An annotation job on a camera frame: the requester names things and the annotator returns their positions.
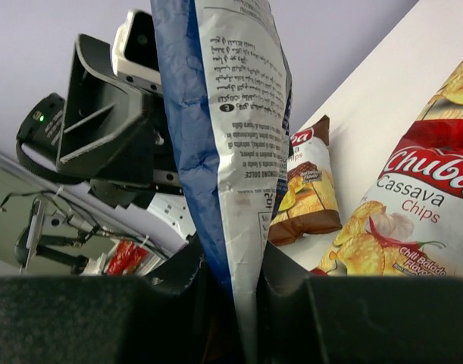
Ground red Chuba bag in middle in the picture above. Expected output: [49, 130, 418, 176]
[314, 60, 463, 278]

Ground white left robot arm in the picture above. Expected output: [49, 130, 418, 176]
[16, 34, 196, 239]

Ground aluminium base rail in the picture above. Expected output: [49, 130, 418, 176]
[0, 158, 124, 275]

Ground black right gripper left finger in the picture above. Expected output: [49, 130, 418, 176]
[0, 233, 221, 364]

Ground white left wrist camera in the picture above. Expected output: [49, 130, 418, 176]
[111, 9, 162, 94]

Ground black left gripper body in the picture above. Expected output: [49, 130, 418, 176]
[56, 34, 182, 205]

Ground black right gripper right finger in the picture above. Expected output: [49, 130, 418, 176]
[257, 245, 463, 363]

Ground brown Chuba bag on left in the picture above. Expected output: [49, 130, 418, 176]
[268, 115, 342, 246]

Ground blue Burts spicy chilli bag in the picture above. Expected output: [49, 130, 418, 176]
[151, 1, 292, 363]

